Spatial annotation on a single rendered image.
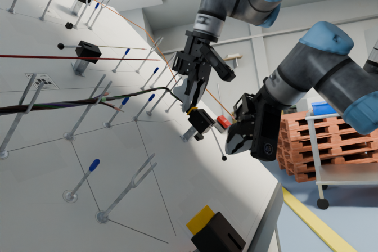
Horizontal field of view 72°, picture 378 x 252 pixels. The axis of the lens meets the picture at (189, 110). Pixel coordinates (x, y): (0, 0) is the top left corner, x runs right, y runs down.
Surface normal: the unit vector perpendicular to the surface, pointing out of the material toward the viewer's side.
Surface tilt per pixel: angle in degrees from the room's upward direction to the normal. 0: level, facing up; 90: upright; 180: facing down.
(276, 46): 90
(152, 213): 54
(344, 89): 85
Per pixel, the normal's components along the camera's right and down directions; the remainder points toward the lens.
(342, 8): 0.00, 0.02
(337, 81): -0.59, -0.03
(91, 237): 0.61, -0.70
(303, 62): -0.74, 0.24
